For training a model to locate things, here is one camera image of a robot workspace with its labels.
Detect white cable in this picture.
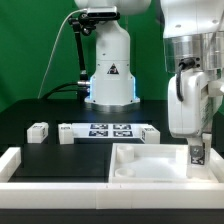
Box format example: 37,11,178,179
37,9,88,100

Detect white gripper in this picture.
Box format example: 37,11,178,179
168,69,220,164

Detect white square tabletop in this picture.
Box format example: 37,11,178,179
109,143,218,183

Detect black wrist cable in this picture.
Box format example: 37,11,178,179
175,57,202,102

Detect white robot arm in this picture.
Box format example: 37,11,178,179
74,0,224,166

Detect silver mounted camera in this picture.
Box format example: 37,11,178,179
87,6,117,19

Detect white U-shaped fence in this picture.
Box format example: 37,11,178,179
0,147,224,209

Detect white fiducial marker plate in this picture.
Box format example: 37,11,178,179
72,123,141,138

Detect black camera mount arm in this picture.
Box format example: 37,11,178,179
68,13,96,102

